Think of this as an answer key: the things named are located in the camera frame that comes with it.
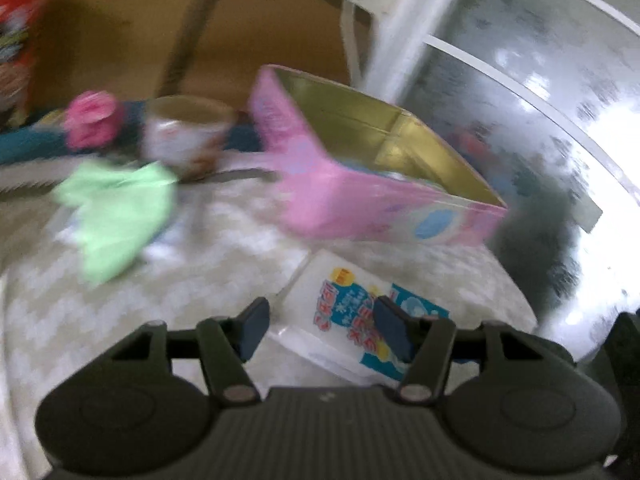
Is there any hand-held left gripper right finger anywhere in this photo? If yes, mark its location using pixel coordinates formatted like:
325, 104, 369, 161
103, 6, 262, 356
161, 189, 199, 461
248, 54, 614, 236
372, 296, 547, 406

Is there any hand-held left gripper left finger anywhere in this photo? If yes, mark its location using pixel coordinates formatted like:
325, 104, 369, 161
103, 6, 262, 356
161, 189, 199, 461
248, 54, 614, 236
111, 296, 271, 406

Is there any white tissue packet blue print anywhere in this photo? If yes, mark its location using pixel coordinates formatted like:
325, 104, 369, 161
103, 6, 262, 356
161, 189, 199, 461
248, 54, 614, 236
267, 250, 451, 386

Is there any pink tin box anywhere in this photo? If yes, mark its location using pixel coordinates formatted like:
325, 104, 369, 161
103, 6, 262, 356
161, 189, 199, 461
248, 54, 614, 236
247, 64, 508, 248

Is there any light green cloth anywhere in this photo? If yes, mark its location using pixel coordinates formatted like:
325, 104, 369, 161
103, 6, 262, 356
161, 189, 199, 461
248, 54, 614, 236
52, 160, 178, 286

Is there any printed paper cup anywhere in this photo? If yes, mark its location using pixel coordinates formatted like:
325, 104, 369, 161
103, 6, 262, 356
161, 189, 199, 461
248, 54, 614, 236
142, 95, 236, 181

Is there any frosted glass window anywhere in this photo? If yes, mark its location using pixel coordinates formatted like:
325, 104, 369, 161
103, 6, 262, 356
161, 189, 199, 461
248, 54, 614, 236
360, 0, 640, 361

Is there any pink fabric flower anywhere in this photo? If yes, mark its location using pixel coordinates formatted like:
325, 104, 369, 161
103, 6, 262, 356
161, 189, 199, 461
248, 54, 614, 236
64, 91, 123, 151

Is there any brown board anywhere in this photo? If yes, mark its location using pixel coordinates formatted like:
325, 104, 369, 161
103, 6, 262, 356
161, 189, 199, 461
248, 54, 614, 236
25, 0, 221, 111

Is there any red snack bag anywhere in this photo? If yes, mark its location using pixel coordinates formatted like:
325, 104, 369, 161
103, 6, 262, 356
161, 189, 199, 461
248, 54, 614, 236
0, 0, 53, 116

